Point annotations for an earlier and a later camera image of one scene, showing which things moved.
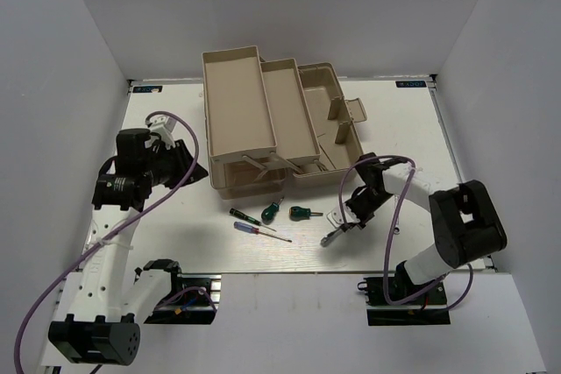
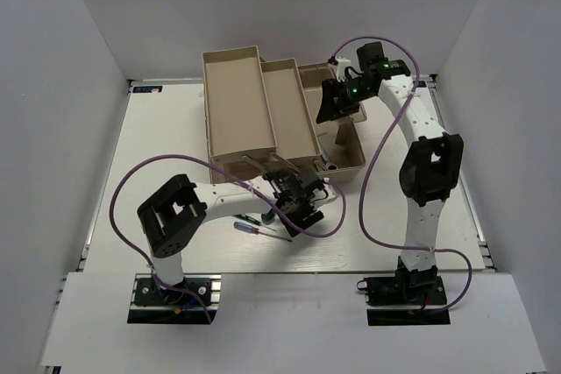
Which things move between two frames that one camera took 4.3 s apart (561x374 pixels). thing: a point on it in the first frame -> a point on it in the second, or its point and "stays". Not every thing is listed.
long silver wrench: [330, 237] -> [330, 165]
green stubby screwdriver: [269, 212] stays
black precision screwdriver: [248, 218] stays
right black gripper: [362, 219] -> [330, 109]
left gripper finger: [195, 174] -> [306, 221]
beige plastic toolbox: [270, 122] stays
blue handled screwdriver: [251, 229] stays
